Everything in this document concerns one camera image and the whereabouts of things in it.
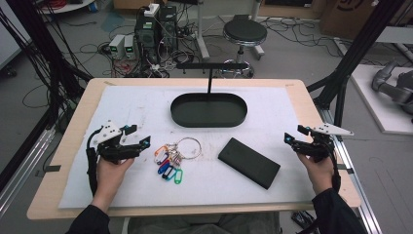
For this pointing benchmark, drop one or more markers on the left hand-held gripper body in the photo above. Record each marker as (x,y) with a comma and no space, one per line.
(112,151)

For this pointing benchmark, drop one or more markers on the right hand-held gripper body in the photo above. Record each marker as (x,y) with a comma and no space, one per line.
(316,149)

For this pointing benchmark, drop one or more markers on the black wallet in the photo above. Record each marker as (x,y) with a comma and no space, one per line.
(248,162)

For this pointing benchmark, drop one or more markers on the black tray with hanger stand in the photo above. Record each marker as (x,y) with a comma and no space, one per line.
(207,112)

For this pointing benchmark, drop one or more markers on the person's left hand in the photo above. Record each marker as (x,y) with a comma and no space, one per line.
(108,177)

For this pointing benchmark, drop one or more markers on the person's right hand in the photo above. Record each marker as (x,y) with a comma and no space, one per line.
(321,175)

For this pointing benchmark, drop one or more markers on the black tape piece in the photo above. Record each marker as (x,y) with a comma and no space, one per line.
(52,168)

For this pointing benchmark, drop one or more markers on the black power adapter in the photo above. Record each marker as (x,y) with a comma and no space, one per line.
(302,219)

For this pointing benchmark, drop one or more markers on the white floor board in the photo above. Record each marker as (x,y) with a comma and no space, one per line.
(383,117)

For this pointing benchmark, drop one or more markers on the white table mat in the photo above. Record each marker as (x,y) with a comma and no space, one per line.
(201,191)

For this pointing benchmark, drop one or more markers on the grey power supply unit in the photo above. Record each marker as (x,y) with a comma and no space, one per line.
(129,47)
(116,47)

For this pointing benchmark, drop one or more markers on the black computer tower green label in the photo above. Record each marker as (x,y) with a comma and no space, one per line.
(146,39)

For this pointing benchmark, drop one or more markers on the person's legs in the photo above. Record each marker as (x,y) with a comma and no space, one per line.
(201,226)

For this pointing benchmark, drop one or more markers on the black round stool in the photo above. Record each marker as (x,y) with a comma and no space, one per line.
(245,31)

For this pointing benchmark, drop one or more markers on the white table leg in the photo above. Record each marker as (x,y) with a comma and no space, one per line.
(202,35)

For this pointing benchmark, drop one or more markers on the white power strip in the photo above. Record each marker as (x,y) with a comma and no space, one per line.
(151,9)

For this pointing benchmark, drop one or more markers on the cardboard box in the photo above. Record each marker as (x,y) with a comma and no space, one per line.
(347,16)

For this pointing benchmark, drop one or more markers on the blue tape roll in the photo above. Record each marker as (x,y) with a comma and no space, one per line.
(93,7)

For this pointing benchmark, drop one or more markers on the white round table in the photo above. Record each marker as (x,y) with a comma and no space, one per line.
(65,7)

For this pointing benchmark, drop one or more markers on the aluminium rail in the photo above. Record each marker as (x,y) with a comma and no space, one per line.
(22,175)
(360,195)

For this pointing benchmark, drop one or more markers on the black frame stand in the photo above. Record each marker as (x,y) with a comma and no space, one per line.
(354,55)
(48,52)

